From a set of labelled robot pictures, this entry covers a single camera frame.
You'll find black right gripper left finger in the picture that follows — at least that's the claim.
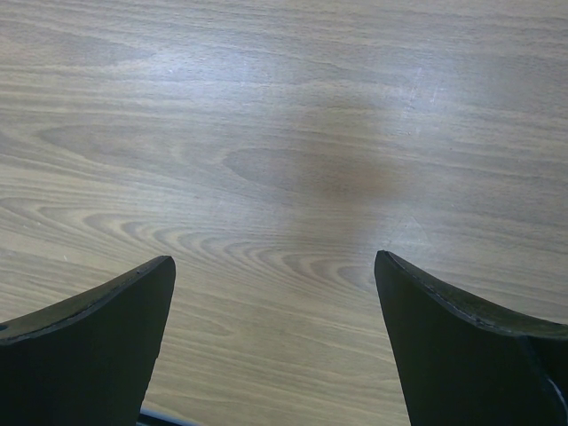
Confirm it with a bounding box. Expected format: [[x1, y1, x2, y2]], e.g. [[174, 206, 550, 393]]
[[1, 256, 176, 425]]

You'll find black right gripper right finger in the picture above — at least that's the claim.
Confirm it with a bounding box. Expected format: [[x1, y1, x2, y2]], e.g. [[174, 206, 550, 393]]
[[375, 250, 567, 425]]

